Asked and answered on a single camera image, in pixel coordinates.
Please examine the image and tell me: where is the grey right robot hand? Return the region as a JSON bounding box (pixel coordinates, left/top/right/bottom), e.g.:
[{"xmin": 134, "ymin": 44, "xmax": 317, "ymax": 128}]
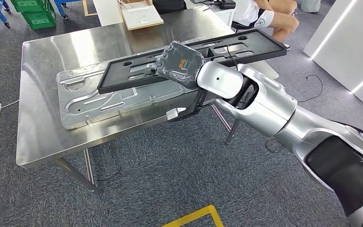
[{"xmin": 150, "ymin": 41, "xmax": 206, "ymax": 90}]

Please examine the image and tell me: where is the long black plastic part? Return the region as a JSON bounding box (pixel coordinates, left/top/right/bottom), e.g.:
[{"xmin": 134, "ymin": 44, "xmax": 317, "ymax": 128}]
[{"xmin": 97, "ymin": 29, "xmax": 287, "ymax": 95}]

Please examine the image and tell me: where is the stainless steel workbench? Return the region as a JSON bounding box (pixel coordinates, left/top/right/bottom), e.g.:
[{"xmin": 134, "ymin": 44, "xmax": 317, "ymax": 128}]
[{"xmin": 15, "ymin": 7, "xmax": 280, "ymax": 197}]

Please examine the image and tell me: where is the flat cardboard box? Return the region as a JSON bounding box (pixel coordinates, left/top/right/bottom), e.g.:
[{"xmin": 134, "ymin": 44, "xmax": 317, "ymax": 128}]
[{"xmin": 120, "ymin": 0, "xmax": 164, "ymax": 31}]

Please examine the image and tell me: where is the white desk with black device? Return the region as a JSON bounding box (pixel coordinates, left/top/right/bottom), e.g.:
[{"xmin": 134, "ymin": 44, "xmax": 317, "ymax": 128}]
[{"xmin": 189, "ymin": 0, "xmax": 237, "ymax": 27}]

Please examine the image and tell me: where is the white board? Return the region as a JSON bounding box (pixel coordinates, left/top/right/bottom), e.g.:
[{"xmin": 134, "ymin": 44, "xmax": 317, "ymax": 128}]
[{"xmin": 92, "ymin": 0, "xmax": 124, "ymax": 26}]

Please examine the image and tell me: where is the person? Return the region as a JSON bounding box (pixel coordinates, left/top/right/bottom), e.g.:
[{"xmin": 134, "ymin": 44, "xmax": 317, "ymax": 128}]
[{"xmin": 231, "ymin": 0, "xmax": 300, "ymax": 51}]

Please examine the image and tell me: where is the stamped grey metal panel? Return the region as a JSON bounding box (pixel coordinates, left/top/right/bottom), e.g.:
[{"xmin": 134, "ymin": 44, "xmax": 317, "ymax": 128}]
[{"xmin": 56, "ymin": 53, "xmax": 215, "ymax": 131}]

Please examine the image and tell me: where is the green plastic crate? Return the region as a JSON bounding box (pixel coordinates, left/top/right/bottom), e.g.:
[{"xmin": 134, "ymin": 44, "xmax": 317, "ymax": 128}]
[
  {"xmin": 22, "ymin": 1, "xmax": 57, "ymax": 30},
  {"xmin": 9, "ymin": 0, "xmax": 49, "ymax": 13}
]

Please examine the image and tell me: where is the yellow floor tape square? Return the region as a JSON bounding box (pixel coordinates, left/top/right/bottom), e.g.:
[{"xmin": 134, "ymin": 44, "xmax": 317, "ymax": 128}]
[{"xmin": 161, "ymin": 205, "xmax": 225, "ymax": 227}]

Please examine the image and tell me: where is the white lit display cabinet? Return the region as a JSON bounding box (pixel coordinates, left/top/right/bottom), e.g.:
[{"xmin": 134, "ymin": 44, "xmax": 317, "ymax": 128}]
[{"xmin": 302, "ymin": 0, "xmax": 363, "ymax": 104}]

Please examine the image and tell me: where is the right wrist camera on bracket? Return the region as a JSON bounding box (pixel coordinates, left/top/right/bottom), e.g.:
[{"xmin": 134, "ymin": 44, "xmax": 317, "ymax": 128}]
[{"xmin": 165, "ymin": 87, "xmax": 220, "ymax": 122}]

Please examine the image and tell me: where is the thin black hand cable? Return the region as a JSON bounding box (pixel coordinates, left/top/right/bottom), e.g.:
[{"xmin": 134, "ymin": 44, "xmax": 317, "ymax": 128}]
[{"xmin": 226, "ymin": 44, "xmax": 239, "ymax": 71}]

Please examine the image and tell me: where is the black floor cable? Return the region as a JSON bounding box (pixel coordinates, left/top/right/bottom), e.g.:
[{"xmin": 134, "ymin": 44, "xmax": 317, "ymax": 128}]
[
  {"xmin": 265, "ymin": 139, "xmax": 284, "ymax": 154},
  {"xmin": 297, "ymin": 74, "xmax": 324, "ymax": 104}
]

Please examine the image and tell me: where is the white floor cable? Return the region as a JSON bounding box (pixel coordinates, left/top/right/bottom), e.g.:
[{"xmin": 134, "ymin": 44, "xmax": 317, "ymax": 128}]
[{"xmin": 1, "ymin": 99, "xmax": 20, "ymax": 109}]

